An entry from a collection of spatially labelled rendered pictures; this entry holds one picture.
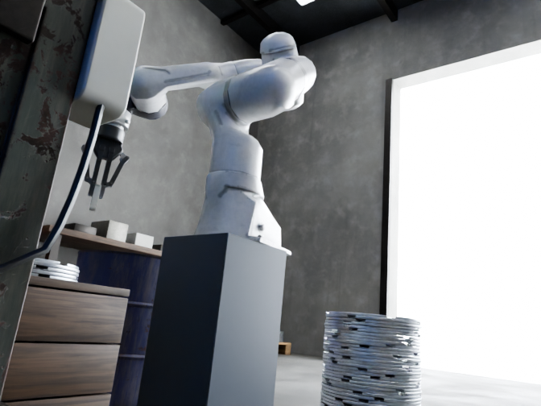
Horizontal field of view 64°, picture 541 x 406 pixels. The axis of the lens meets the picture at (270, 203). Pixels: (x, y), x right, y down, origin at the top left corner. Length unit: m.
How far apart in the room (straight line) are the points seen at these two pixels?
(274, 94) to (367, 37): 5.36
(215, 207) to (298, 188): 4.89
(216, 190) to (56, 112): 0.47
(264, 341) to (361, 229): 4.31
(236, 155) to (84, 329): 0.52
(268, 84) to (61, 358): 0.73
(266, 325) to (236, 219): 0.21
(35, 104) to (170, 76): 0.81
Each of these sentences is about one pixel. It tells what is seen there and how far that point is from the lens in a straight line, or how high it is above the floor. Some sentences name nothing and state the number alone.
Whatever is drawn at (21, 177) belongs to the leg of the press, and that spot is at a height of 0.40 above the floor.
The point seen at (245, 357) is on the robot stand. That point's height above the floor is 0.24.
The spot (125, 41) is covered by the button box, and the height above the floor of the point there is 0.57.
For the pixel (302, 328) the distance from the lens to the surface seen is 5.34.
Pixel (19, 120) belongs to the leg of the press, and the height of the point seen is 0.45.
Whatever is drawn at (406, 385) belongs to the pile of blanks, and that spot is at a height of 0.18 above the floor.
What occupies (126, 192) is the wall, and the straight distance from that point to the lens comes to 4.83.
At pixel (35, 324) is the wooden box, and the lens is 1.04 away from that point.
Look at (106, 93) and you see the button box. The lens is 0.48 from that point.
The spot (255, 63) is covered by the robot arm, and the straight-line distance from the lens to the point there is 1.34.
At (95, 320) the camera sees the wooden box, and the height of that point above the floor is 0.27.
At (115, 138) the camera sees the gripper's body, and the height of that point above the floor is 0.75.
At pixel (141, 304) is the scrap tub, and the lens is 1.48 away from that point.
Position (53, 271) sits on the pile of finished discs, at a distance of 1.10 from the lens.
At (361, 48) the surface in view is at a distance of 6.18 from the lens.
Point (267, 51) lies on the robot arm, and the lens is 1.26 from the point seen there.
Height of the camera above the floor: 0.30
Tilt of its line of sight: 15 degrees up
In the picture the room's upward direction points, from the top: 6 degrees clockwise
